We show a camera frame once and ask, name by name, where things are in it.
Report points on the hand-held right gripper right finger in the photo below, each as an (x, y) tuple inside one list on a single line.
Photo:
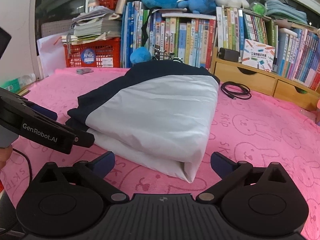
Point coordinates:
[(220, 163)]

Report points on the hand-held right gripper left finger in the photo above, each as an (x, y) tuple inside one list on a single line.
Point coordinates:
[(105, 162)]

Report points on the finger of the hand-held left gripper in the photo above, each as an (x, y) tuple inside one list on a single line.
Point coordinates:
[(46, 113)]

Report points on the white navy jacket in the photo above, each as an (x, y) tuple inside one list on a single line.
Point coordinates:
[(155, 120)]

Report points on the person's left hand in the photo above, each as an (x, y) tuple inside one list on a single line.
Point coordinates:
[(5, 156)]

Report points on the pink printed blanket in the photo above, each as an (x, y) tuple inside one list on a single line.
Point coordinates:
[(250, 135)]

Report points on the white paper bag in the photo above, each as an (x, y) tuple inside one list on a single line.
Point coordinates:
[(50, 52)]

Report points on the large red plastic basket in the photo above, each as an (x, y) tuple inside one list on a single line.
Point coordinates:
[(105, 52)]

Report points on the wooden drawer organizer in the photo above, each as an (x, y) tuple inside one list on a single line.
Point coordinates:
[(250, 80)]

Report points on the stack of papers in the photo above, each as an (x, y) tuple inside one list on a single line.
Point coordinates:
[(97, 27)]

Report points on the black power adapter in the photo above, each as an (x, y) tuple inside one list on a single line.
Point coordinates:
[(228, 55)]

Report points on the blue plush ball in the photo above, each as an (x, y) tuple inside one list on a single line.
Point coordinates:
[(140, 55)]

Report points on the white printed box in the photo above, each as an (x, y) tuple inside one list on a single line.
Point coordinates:
[(257, 55)]

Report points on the small bicycle model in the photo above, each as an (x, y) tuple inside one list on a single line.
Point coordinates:
[(160, 55)]

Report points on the small blue plush toy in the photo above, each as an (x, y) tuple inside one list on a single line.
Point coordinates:
[(200, 5)]

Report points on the green ball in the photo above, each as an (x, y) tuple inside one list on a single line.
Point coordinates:
[(258, 8)]

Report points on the teal folded cloth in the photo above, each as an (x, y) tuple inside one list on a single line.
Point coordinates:
[(285, 11)]

